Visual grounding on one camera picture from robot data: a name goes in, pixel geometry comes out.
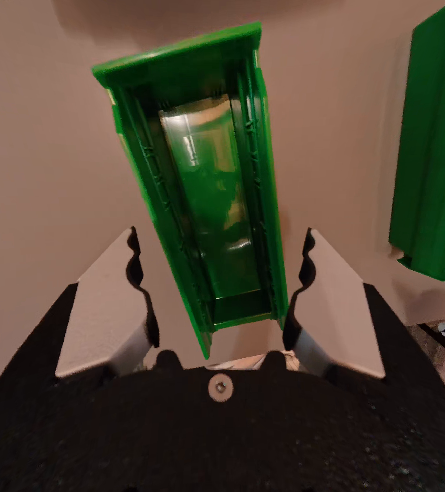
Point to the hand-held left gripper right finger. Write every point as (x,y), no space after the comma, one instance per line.
(341,319)

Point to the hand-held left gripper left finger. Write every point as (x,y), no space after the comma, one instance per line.
(99,319)

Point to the green plastic bin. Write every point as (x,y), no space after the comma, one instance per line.
(214,215)
(430,153)

